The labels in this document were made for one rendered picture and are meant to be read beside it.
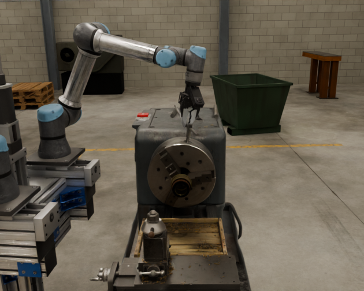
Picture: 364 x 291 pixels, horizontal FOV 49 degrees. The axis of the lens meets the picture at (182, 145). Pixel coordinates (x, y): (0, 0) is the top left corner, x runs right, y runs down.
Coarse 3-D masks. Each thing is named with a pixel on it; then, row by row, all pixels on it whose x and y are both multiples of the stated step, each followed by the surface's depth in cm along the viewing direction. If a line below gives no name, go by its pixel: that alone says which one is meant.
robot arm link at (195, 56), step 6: (192, 48) 172; (198, 48) 171; (204, 48) 172; (186, 54) 173; (192, 54) 172; (198, 54) 172; (204, 54) 173; (186, 60) 173; (192, 60) 173; (198, 60) 172; (204, 60) 174; (192, 66) 173; (198, 66) 173; (198, 72) 174
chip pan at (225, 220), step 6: (222, 216) 261; (228, 216) 260; (222, 222) 252; (228, 222) 252; (138, 228) 247; (228, 228) 245; (138, 234) 239; (228, 234) 238; (228, 240) 231; (234, 240) 231; (132, 246) 227; (228, 246) 225; (234, 246) 225; (132, 252) 221; (228, 252) 219; (234, 252) 219
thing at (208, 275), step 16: (176, 256) 139; (192, 256) 139; (208, 256) 139; (224, 256) 139; (112, 272) 131; (128, 272) 131; (176, 272) 131; (192, 272) 130; (208, 272) 130; (224, 272) 130; (112, 288) 128; (128, 288) 125; (144, 288) 125; (160, 288) 125; (176, 288) 125; (192, 288) 125; (208, 288) 125; (224, 288) 125
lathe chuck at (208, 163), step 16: (176, 144) 178; (192, 144) 179; (160, 160) 180; (176, 160) 180; (192, 160) 179; (208, 160) 179; (160, 176) 182; (160, 192) 184; (192, 192) 184; (208, 192) 184
